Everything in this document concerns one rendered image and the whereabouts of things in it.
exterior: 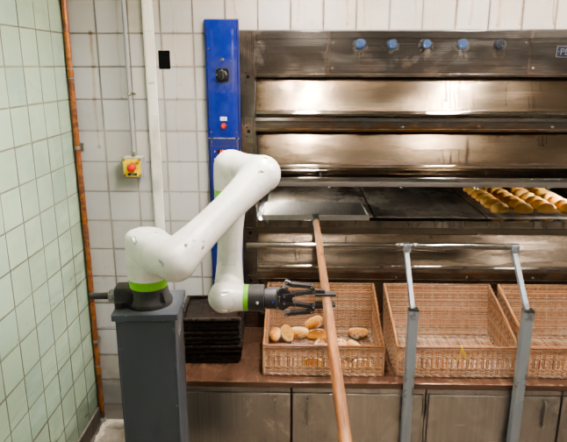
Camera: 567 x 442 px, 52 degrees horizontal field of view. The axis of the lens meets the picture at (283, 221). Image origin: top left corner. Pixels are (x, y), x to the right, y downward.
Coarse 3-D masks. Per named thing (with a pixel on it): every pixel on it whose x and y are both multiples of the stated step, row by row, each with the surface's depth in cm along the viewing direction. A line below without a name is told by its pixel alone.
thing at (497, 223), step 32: (256, 224) 296; (288, 224) 296; (320, 224) 295; (352, 224) 295; (384, 224) 294; (416, 224) 294; (448, 224) 294; (480, 224) 293; (512, 224) 293; (544, 224) 292
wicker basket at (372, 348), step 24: (288, 288) 300; (336, 288) 300; (360, 288) 300; (264, 312) 280; (336, 312) 300; (360, 312) 299; (264, 336) 264; (264, 360) 261; (288, 360) 275; (312, 360) 261
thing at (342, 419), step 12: (324, 264) 225; (324, 276) 212; (324, 288) 202; (324, 300) 193; (324, 312) 185; (336, 336) 170; (336, 348) 161; (336, 360) 154; (336, 372) 149; (336, 384) 143; (336, 396) 139; (336, 408) 135; (336, 420) 131; (348, 420) 130; (348, 432) 125
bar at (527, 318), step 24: (408, 264) 255; (408, 288) 249; (408, 312) 244; (528, 312) 241; (408, 336) 245; (528, 336) 244; (408, 360) 248; (408, 384) 251; (408, 408) 254; (408, 432) 257
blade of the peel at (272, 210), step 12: (264, 204) 322; (276, 204) 323; (288, 204) 323; (300, 204) 323; (312, 204) 323; (324, 204) 323; (336, 204) 323; (348, 204) 323; (360, 204) 323; (264, 216) 295; (276, 216) 294; (288, 216) 294; (300, 216) 294; (324, 216) 294; (336, 216) 294; (348, 216) 294; (360, 216) 294
